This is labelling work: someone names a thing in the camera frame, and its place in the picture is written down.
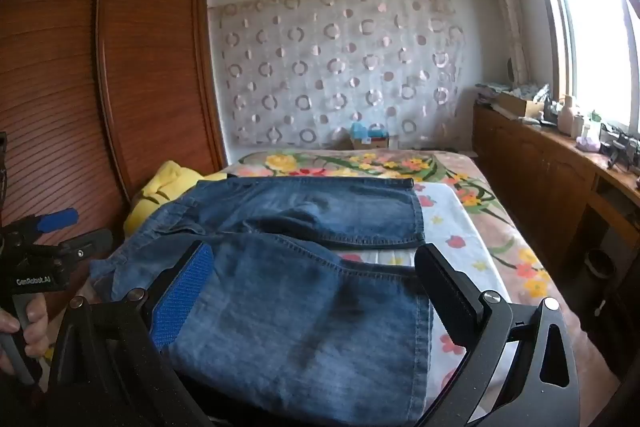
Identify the wooden cabinet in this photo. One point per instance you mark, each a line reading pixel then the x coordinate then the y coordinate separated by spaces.
pixel 530 167

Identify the window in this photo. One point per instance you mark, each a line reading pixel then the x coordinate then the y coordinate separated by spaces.
pixel 590 32

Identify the white bottle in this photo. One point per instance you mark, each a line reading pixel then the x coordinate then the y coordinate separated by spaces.
pixel 579 126

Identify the cardboard box with blue bag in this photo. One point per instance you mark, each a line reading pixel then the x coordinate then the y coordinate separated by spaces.
pixel 367 137

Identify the patterned cloth bundle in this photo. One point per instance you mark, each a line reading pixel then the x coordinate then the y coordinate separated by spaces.
pixel 532 93

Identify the dark trash bin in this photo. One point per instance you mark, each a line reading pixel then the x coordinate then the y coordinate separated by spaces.
pixel 598 267

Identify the black tripod stand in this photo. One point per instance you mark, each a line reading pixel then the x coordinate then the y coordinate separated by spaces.
pixel 620 149

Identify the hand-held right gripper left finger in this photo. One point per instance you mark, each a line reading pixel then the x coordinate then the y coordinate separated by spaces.
pixel 182 292

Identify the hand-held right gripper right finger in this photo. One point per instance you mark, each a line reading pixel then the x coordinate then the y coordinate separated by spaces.
pixel 447 292

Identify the bottles on cabinet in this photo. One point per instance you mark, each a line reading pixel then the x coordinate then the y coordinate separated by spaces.
pixel 566 117

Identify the yellow plush toy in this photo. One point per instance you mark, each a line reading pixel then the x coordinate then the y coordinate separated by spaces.
pixel 160 192

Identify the wooden wardrobe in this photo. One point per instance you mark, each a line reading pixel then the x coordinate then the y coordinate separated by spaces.
pixel 75 82

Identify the floral blanket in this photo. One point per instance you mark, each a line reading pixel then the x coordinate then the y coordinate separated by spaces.
pixel 350 162

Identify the green capped bottle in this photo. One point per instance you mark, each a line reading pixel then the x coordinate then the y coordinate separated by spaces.
pixel 595 122

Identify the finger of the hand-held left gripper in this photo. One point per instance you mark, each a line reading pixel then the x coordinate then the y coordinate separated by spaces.
pixel 57 221
pixel 85 247

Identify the stack of folded cloths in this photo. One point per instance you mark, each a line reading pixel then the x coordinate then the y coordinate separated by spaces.
pixel 489 91

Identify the purple pouch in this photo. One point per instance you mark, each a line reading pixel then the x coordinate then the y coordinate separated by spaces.
pixel 587 143

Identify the circle patterned wall curtain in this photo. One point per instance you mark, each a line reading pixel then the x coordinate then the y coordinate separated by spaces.
pixel 325 72

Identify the person's left hand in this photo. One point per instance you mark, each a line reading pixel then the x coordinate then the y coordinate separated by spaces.
pixel 34 324

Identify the blue denim pants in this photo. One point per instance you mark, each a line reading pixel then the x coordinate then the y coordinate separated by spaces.
pixel 300 307

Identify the open cardboard box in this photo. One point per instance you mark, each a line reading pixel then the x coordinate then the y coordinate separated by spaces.
pixel 517 106

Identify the white strawberry print sheet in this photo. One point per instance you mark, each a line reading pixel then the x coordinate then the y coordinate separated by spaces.
pixel 450 217

